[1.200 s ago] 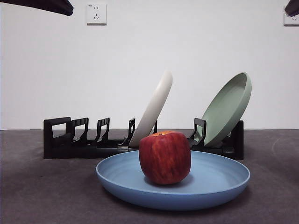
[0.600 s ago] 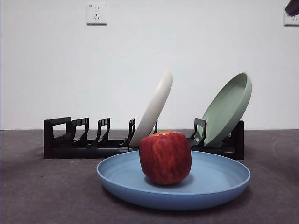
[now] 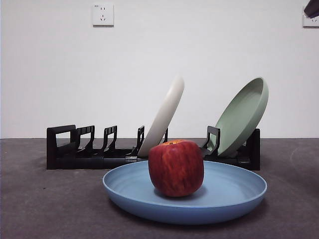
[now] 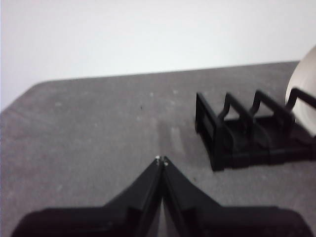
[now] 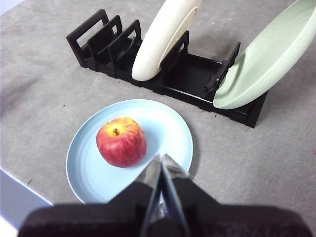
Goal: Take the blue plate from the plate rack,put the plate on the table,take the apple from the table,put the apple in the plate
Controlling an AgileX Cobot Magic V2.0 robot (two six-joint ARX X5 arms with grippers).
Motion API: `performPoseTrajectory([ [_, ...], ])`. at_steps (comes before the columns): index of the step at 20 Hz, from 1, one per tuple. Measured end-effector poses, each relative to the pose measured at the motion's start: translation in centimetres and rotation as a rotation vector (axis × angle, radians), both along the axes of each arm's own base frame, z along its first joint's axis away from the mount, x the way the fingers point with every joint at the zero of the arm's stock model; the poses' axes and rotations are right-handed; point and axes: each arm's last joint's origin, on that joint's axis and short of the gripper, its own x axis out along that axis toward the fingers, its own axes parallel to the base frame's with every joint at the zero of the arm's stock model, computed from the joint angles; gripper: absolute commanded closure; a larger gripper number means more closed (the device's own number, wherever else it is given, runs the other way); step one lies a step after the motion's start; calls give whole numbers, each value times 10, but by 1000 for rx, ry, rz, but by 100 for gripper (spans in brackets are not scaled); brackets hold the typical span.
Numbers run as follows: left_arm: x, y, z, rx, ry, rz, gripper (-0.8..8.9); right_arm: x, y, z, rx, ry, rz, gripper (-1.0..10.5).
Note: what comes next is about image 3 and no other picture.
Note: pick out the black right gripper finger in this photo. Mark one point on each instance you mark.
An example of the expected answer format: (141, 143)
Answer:
(313, 8)

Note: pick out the red apple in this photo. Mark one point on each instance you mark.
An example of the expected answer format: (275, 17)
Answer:
(175, 169)

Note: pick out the blue plate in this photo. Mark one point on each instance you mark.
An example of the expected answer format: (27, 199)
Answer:
(124, 184)

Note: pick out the green plate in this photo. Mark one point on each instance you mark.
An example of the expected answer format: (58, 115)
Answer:
(239, 119)

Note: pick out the white plate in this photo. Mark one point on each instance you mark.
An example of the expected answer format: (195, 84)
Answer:
(164, 112)

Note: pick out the black plate rack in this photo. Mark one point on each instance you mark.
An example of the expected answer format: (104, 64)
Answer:
(74, 163)

